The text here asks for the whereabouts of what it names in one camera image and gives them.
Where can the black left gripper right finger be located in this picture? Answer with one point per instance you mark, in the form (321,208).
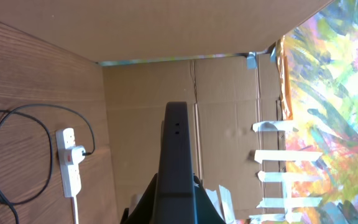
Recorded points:
(205,211)

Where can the colourful painted sheet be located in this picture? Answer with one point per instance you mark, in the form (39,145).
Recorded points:
(322,67)

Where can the brown cardboard box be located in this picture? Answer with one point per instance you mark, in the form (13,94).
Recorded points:
(107,69)

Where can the white power strip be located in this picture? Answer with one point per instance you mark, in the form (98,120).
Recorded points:
(70,174)

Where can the white tape strips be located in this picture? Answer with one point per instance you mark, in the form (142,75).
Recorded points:
(287,202)

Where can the Galaxy smartphone blue screen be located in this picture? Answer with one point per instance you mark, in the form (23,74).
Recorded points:
(175,194)

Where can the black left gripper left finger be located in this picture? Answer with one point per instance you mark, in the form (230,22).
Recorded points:
(143,211)

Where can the white charger plug adapter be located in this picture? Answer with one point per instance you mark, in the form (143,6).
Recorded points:
(73,155)

